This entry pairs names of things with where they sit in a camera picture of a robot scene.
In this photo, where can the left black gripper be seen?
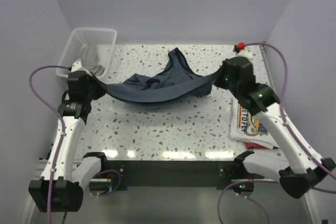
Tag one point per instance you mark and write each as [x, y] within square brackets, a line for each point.
[102, 86]

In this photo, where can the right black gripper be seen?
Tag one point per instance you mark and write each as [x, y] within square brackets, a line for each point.
[217, 75]

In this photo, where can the blue tank top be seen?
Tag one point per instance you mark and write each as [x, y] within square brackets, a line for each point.
[176, 81]

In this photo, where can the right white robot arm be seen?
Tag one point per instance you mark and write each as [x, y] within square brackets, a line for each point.
[306, 167]

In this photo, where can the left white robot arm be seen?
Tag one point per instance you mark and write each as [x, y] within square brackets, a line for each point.
[60, 186]

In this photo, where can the grey garment in basket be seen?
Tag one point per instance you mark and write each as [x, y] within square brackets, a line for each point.
[91, 60]

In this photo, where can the white plastic laundry basket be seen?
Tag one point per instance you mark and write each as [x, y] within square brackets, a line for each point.
[104, 40]

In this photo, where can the folded white printed shirt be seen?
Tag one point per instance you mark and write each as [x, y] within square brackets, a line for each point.
[248, 129]

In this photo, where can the folded red shirt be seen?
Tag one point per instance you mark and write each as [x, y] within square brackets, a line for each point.
[253, 146]

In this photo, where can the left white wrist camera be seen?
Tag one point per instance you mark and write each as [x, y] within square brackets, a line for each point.
[77, 66]

